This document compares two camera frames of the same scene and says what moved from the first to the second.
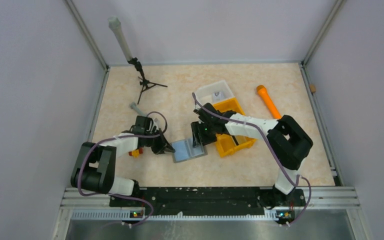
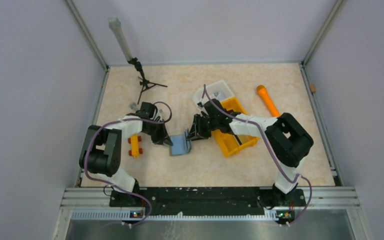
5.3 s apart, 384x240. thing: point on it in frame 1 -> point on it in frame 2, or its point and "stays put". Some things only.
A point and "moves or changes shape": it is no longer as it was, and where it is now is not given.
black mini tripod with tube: x=114 y=22 stays put
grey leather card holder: x=184 y=150 moves or changes shape
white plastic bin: x=213 y=93 stays put
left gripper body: x=152 y=139 -> x=156 y=128
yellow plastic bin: x=227 y=143 stays put
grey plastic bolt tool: x=133 y=105 stays put
